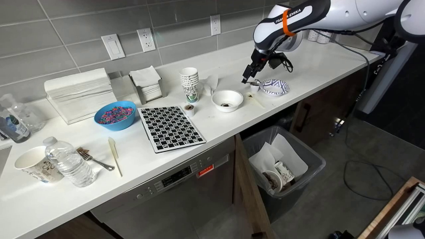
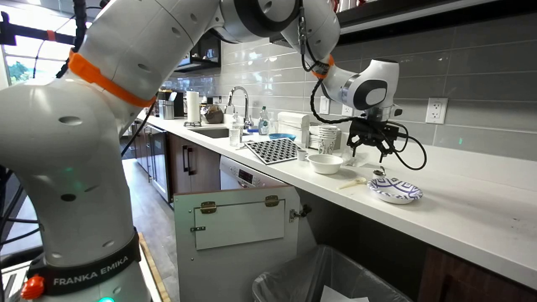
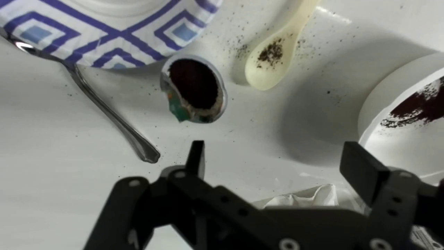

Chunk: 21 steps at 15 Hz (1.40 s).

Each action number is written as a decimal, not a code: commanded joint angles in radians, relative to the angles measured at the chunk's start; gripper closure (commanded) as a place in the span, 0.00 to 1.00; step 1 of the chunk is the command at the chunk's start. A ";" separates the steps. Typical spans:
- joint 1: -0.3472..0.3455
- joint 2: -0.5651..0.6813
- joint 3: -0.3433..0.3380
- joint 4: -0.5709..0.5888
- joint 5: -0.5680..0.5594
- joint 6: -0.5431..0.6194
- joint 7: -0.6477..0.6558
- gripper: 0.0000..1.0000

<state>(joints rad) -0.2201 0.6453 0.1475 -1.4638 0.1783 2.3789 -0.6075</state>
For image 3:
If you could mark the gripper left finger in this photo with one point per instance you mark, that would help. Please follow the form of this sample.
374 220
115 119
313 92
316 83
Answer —
180 201

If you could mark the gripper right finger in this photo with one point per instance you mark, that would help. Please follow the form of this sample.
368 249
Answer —
385 194

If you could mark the crumpled white paper napkin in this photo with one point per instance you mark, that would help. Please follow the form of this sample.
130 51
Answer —
305 198

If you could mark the white bowl with coffee grounds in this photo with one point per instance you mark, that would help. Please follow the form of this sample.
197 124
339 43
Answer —
406 114

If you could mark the opened coffee pod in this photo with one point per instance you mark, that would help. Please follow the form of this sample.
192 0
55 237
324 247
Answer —
194 88

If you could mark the silver metal spoon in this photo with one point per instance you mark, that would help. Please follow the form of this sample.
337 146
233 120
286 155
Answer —
104 107

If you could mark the cream plastic spoon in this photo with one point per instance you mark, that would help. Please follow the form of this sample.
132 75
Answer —
274 55

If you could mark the blue patterned paper plate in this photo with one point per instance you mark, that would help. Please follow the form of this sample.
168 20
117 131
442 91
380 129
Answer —
104 31

